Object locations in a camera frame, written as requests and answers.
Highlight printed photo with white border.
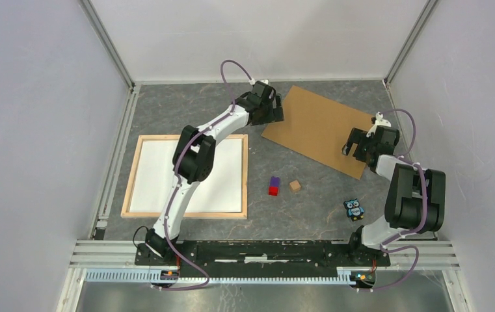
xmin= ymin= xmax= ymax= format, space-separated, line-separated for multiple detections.
xmin=128 ymin=138 xmax=244 ymax=214

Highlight light wooden picture frame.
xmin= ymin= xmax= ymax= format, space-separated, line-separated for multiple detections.
xmin=120 ymin=133 xmax=249 ymax=220

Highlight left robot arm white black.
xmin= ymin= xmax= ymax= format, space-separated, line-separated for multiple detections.
xmin=145 ymin=80 xmax=284 ymax=265

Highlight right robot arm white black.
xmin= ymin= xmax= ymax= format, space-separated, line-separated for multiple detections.
xmin=341 ymin=126 xmax=446 ymax=265

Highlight brown cardboard backing board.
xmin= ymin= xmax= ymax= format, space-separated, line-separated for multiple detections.
xmin=261 ymin=86 xmax=372 ymax=180

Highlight blue owl figure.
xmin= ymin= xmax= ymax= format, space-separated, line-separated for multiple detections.
xmin=343 ymin=198 xmax=364 ymax=221

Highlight small wooden cube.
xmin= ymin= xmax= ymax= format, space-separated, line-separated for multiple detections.
xmin=289 ymin=180 xmax=301 ymax=192

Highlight red and purple block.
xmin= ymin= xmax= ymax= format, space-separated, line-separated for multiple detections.
xmin=268 ymin=176 xmax=280 ymax=196

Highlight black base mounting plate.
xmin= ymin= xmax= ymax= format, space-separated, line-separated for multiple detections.
xmin=135 ymin=240 xmax=391 ymax=279

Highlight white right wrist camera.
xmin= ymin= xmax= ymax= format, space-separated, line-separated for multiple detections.
xmin=366 ymin=112 xmax=392 ymax=137

